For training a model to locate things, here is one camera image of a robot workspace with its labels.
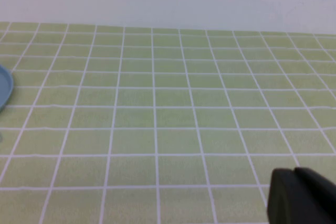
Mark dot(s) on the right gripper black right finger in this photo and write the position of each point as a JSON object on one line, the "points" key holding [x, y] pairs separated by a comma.
{"points": [[320, 184]]}

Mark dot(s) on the green checked tablecloth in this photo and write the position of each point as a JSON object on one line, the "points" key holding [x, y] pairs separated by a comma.
{"points": [[157, 103]]}

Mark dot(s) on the blue cup stand white caps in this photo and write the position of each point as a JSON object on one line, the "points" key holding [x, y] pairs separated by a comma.
{"points": [[4, 87]]}

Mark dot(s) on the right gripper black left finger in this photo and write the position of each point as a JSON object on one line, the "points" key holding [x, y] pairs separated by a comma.
{"points": [[283, 203]]}

